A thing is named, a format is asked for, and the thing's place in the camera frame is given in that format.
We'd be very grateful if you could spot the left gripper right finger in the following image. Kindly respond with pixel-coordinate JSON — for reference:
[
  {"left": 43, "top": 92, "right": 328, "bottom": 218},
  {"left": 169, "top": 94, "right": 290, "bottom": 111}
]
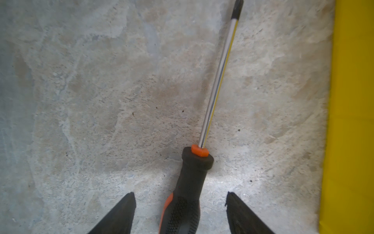
[{"left": 226, "top": 192, "right": 275, "bottom": 234}]

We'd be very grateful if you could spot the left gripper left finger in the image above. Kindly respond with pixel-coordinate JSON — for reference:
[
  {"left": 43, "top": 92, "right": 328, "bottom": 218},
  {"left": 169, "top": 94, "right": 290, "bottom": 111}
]
[{"left": 88, "top": 192, "right": 136, "bottom": 234}]

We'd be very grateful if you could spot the black orange handled screwdriver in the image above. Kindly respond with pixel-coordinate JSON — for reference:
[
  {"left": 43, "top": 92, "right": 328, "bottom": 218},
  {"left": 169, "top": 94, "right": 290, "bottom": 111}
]
[{"left": 158, "top": 0, "right": 244, "bottom": 234}]

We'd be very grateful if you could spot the yellow plastic bin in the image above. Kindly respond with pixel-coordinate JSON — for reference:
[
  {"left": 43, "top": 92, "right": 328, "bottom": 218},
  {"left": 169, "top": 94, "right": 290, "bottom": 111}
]
[{"left": 319, "top": 1, "right": 374, "bottom": 234}]

